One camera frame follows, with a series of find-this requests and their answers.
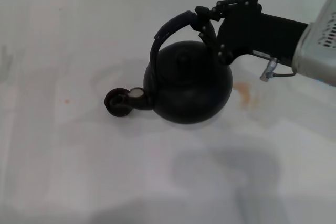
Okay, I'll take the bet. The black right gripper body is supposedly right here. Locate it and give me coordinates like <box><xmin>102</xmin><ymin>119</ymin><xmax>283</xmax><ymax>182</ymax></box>
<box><xmin>217</xmin><ymin>0</ymin><xmax>308</xmax><ymax>68</ymax></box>

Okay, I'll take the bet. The black round teapot with handle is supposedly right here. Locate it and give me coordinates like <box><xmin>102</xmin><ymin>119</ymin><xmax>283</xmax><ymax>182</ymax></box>
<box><xmin>111</xmin><ymin>10</ymin><xmax>234</xmax><ymax>125</ymax></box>

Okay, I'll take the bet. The small dark brown teacup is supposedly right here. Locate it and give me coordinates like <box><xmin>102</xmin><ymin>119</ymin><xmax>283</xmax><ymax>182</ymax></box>
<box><xmin>104</xmin><ymin>87</ymin><xmax>133</xmax><ymax>118</ymax></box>

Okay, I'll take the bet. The grey cable with metal plug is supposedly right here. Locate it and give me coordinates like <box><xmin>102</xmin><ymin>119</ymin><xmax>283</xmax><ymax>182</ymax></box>
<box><xmin>259</xmin><ymin>57</ymin><xmax>298</xmax><ymax>82</ymax></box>

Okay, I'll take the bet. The silver perforated wrist camera housing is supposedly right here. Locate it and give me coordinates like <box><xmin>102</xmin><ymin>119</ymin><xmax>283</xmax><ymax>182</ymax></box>
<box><xmin>293</xmin><ymin>0</ymin><xmax>336</xmax><ymax>86</ymax></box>

